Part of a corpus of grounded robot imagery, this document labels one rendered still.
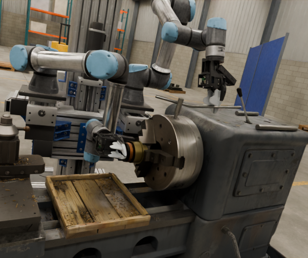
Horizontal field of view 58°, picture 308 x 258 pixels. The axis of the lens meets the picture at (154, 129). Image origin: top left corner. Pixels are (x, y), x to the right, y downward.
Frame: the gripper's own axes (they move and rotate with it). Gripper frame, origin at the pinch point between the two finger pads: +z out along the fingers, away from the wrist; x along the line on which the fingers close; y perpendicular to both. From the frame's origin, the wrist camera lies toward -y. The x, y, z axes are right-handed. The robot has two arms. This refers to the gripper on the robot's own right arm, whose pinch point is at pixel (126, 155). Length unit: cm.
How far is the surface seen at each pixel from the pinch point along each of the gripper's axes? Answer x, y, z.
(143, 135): 6.2, -9.1, -5.9
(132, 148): 2.6, -2.4, -0.7
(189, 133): 12.0, -21.5, 6.6
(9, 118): 8.6, 39.2, -9.2
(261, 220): -27, -72, 16
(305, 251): -106, -217, -21
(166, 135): 9.0, -15.0, 1.1
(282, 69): 91, -1015, -698
